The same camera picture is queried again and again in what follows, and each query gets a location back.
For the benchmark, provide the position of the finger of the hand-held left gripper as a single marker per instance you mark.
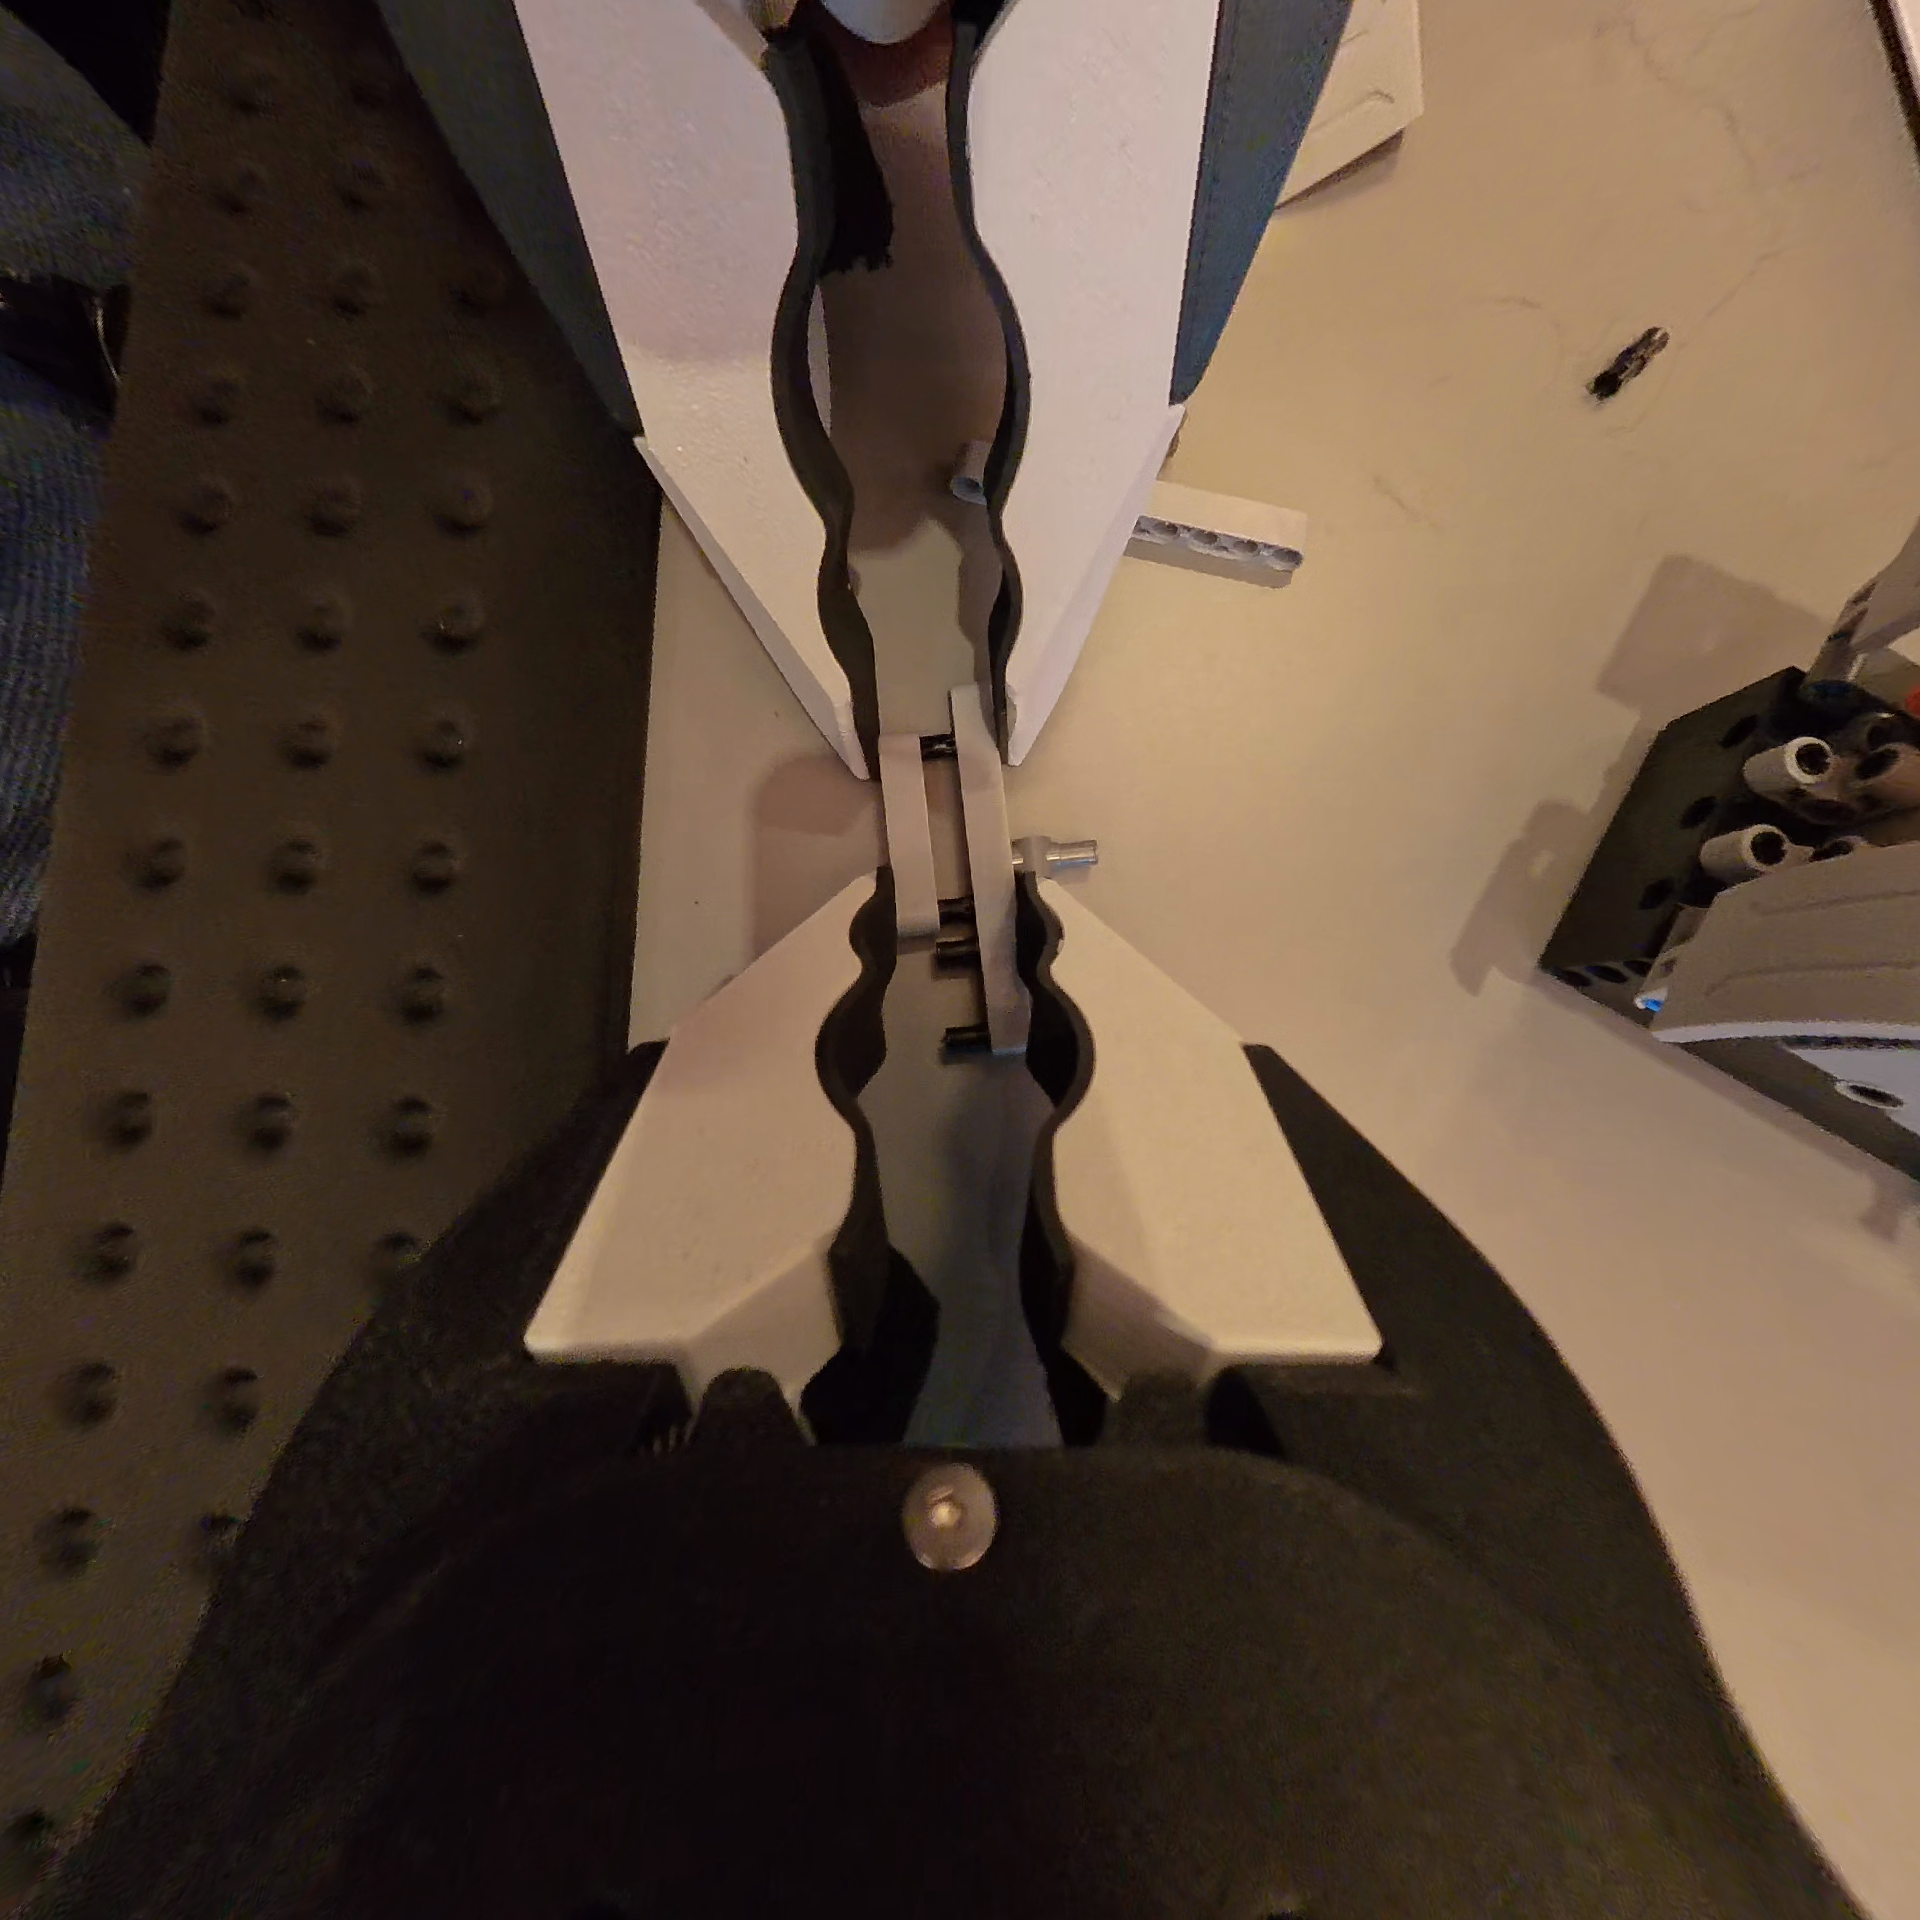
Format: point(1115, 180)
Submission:
point(1095, 299)
point(675, 224)

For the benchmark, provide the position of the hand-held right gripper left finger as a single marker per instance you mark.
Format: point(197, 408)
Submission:
point(706, 1200)

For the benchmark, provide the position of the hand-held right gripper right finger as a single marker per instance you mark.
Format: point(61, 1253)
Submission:
point(1200, 1200)

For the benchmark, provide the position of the grey connector pin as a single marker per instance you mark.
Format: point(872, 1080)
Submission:
point(973, 474)
point(1066, 853)

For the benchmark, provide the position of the short grey beam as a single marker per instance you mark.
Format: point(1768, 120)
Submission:
point(909, 838)

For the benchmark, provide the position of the long grey beam with pins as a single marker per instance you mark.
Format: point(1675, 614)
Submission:
point(991, 838)

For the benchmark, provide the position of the black connector pin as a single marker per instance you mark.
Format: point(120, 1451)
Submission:
point(1629, 358)

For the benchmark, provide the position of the grey orange toy model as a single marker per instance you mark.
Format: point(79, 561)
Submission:
point(1770, 931)

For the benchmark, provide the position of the small grey curved panel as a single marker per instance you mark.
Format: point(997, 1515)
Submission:
point(1359, 105)

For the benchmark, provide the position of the long plain grey beam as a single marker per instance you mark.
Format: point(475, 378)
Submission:
point(1224, 542)

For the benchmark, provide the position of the black perforated mat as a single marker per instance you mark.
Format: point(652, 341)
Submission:
point(301, 750)

